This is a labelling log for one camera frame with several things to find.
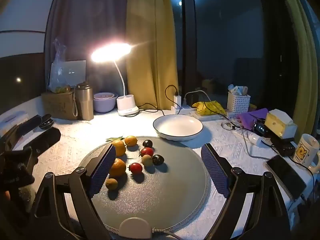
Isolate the black cable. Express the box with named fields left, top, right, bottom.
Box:
left=205, top=101, right=316, bottom=180
left=136, top=85, right=179, bottom=113

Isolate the white desk lamp base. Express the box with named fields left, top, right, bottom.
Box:
left=91, top=43, right=139, bottom=117

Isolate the yellow curtain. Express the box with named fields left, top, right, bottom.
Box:
left=125, top=0, right=179, bottom=110
left=275, top=0, right=320, bottom=140

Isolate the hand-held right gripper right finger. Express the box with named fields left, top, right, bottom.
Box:
left=201, top=143, right=292, bottom=240

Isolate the small mandarin orange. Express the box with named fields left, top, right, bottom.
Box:
left=124, top=135, right=138, bottom=147

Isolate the black window frame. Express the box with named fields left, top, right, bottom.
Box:
left=179, top=0, right=200, bottom=100

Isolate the white cable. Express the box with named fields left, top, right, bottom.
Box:
left=184, top=89, right=269, bottom=159

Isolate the tan longan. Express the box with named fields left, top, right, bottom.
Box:
left=141, top=154, right=153, bottom=167
left=105, top=178, right=118, bottom=190

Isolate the yellow duck bag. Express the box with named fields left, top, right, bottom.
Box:
left=192, top=101, right=227, bottom=117

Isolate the white power strip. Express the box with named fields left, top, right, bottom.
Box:
left=171, top=104, right=200, bottom=113

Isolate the black device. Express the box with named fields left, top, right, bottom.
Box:
left=254, top=121, right=296, bottom=157

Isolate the white perforated basket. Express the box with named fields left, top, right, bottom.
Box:
left=227, top=91, right=251, bottom=113

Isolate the dark grey curtain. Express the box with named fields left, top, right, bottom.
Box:
left=45, top=0, right=129, bottom=100

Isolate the black power adapter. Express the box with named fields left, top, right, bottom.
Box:
left=186, top=91, right=200, bottom=105

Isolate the large mandarin orange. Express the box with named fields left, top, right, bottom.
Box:
left=109, top=158, right=127, bottom=178

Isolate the black smartphone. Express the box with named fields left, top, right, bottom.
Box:
left=265, top=154, right=307, bottom=200

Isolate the white plate with dark rim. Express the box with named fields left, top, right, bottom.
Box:
left=153, top=114, right=203, bottom=141

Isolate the brown cardboard box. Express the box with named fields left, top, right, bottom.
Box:
left=41, top=91, right=79, bottom=120

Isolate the yellow white tissue box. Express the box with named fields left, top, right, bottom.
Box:
left=264, top=109, right=298, bottom=139

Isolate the clear plastic bag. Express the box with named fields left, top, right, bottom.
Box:
left=49, top=39, right=72, bottom=94

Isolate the round grey glass mat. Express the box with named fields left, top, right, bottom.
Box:
left=77, top=136, right=209, bottom=233

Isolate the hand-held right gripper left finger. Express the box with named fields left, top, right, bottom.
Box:
left=29, top=143, right=117, bottom=240

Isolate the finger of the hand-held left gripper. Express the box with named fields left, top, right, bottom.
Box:
left=10, top=114, right=55, bottom=137
left=12, top=127, right=62, bottom=152

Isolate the white mug with bear print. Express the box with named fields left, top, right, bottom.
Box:
left=292, top=134, right=320, bottom=172

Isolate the lilac bowl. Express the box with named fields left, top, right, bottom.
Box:
left=94, top=92, right=118, bottom=113

